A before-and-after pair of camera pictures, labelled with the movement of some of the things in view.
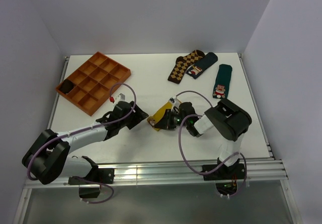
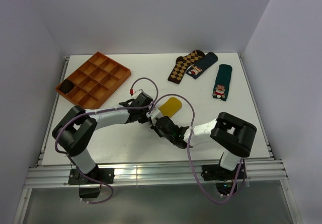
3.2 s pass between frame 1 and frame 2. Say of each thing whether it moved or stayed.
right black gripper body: moved
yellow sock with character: moved
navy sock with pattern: stayed
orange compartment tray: stayed
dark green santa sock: stayed
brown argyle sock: stayed
